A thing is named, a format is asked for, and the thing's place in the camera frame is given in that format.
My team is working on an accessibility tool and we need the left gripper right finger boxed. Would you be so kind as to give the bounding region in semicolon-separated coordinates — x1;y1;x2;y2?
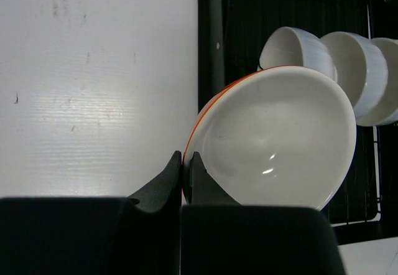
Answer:
180;151;348;275

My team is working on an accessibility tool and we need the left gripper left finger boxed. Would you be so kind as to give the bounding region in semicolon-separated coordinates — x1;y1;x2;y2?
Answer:
1;151;182;274

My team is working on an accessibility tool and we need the orange bowl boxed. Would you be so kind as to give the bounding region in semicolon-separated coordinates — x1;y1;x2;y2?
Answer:
182;66;356;210

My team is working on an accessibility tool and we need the white bowl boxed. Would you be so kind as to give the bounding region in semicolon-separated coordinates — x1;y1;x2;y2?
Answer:
357;37;397;126
321;31;388;119
257;27;338;81

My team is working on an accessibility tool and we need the black dish rack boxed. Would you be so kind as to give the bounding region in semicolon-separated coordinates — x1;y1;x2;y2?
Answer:
184;0;397;245

